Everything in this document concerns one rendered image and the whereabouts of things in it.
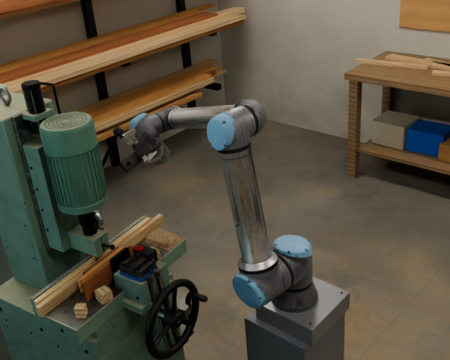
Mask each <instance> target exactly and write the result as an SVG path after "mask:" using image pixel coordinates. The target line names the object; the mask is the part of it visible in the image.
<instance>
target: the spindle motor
mask: <svg viewBox="0 0 450 360"><path fill-rule="evenodd" d="M39 133H40V136H41V141H42V144H43V148H44V152H45V155H46V161H47V164H48V168H49V173H50V176H51V181H52V184H53V188H54V193H55V196H56V201H57V205H58V208H59V211H61V212H62V213H65V214H70V215H80V214H87V213H91V212H93V211H96V210H98V209H100V208H101V207H103V206H104V205H105V204H106V203H107V202H108V200H109V195H108V191H107V187H106V180H105V176H104V169H103V165H102V161H101V154H100V151H99V144H98V140H97V136H96V129H95V126H94V120H93V118H92V117H91V116H90V115H89V114H87V113H84V112H68V113H63V114H57V115H55V116H51V117H49V118H47V119H45V120H44V121H42V122H41V124H40V127H39Z"/></svg>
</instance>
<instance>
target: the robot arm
mask: <svg viewBox="0 0 450 360"><path fill-rule="evenodd" d="M265 124H266V111H265V109H264V107H263V106H262V105H261V104H260V103H259V102H257V101H254V100H250V99H246V100H241V101H238V102H237V103H236V104H235V105H224V106H203V107H192V108H180V107H178V106H170V107H169V108H167V109H164V110H162V111H158V112H156V113H154V114H150V115H148V116H147V113H141V114H139V115H137V116H135V117H134V118H133V119H132V120H131V121H130V122H129V127H130V129H131V130H129V131H128V132H126V133H125V134H122V135H121V136H120V137H119V138H120V139H121V140H123V141H124V142H126V143H127V144H128V145H129V146H132V149H133V150H134V152H133V153H132V154H130V155H129V156H128V157H126V158H125V159H124V160H123V161H122V162H120V167H121V168H122V169H123V170H124V171H125V172H126V173H129V172H130V171H131V170H132V169H133V168H135V167H136V166H137V165H139V164H140V163H141V162H142V161H144V163H145V164H148V165H149V164H150V163H153V164H156V165H160V164H164V163H166V162H167V161H168V160H169V157H170V150H169V148H168V146H167V145H166V144H164V142H163V141H162V139H161V137H160V136H159V134H162V133H164V132H166V131H169V130H172V129H207V137H208V140H209V143H211V145H212V147H213V148H214V149H216V150H218V153H219V155H220V159H221V165H222V169H223V173H224V178H225V182H226V188H227V192H228V195H229V202H230V205H231V212H232V215H233V219H234V225H235V229H236V235H237V239H238V242H239V248H240V252H241V258H240V259H239V260H238V267H239V273H238V274H237V275H235V277H234V278H233V281H232V283H233V287H234V291H235V292H236V294H237V296H238V297H239V298H240V299H241V300H242V301H243V302H244V303H245V304H246V305H247V306H250V307H251V308H254V309H258V308H261V307H262V306H264V305H267V304H268V303H269V302H270V301H272V303H273V305H274V306H275V307H276V308H278V309H280V310H282V311H285V312H289V313H300V312H304V311H308V310H309V309H311V308H312V307H314V306H315V305H316V303H317V301H318V291H317V289H316V287H315V285H314V283H313V269H312V254H313V252H312V249H311V243H310V242H309V241H308V240H307V239H305V238H304V237H302V236H296V235H283V236H280V237H278V238H277V239H275V240H274V244H273V248H274V250H273V251H271V249H270V245H269V238H268V234H267V230H266V223H265V219H264V213H263V208H262V204H261V197H260V193H259V186H258V182H257V178H256V172H255V168H254V160H253V156H252V152H251V141H250V137H252V136H254V135H256V134H258V133H259V132H260V131H261V130H262V129H263V128H264V126H265ZM130 139H131V140H130ZM136 140H137V141H138V143H135V142H136ZM292 292H293V293H292Z"/></svg>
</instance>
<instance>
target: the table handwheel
mask: <svg viewBox="0 0 450 360"><path fill-rule="evenodd" d="M181 286H185V287H186V288H187V289H188V290H189V291H190V294H191V313H190V317H189V319H184V318H183V314H182V313H181V312H180V311H177V310H176V296H177V288H179V287H181ZM171 292H172V304H171V309H169V310H168V311H167V310H165V309H161V310H159V309H160V308H161V305H162V304H163V302H164V301H165V299H166V298H167V296H168V295H169V294H170V293H171ZM193 293H198V291H197V288H196V286H195V285H194V283H193V282H192V281H190V280H188V279H177V280H175V281H173V282H171V283H170V284H168V285H167V286H166V287H165V288H164V289H163V290H162V291H161V292H160V294H159V295H158V296H157V298H156V300H155V301H154V303H153V305H152V307H151V308H150V309H149V310H148V311H147V314H148V318H147V321H146V328H145V342H146V347H147V349H148V351H149V353H150V354H151V355H152V356H153V357H154V358H156V359H168V358H170V357H172V356H173V355H174V354H176V353H177V352H178V351H179V350H180V349H181V348H182V347H183V346H184V344H185V343H186V342H187V340H188V339H189V337H190V335H191V333H192V331H193V329H194V326H195V323H196V320H197V316H198V312H199V300H197V299H195V298H194V297H192V294H193ZM156 318H159V319H162V320H164V324H165V325H166V326H165V327H164V329H163V330H162V332H161V333H160V334H159V336H158V337H157V339H156V340H155V342H154V324H155V321H156ZM182 323H184V324H187V325H186V328H185V330H184V332H183V334H182V335H181V337H180V339H179V340H178V341H177V342H176V343H175V344H174V345H173V346H172V347H171V348H170V349H168V350H166V351H159V350H158V349H157V348H156V347H157V346H158V344H159V342H160V341H161V340H162V338H163V337H164V335H165V334H166V333H167V331H168V330H169V329H170V328H174V329H177V328H179V327H180V326H181V324H182Z"/></svg>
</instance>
